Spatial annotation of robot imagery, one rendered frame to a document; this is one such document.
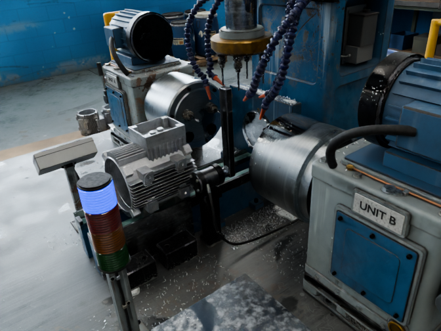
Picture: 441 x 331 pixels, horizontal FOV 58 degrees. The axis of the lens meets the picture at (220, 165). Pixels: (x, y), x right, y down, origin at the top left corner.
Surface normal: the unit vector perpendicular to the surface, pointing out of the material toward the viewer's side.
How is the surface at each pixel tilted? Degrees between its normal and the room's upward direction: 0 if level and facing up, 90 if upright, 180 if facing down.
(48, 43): 90
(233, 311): 0
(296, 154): 47
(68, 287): 0
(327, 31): 90
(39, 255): 0
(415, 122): 90
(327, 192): 90
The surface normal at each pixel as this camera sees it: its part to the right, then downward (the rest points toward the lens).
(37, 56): 0.58, 0.36
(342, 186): -0.80, 0.32
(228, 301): -0.06, -0.88
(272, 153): -0.69, -0.25
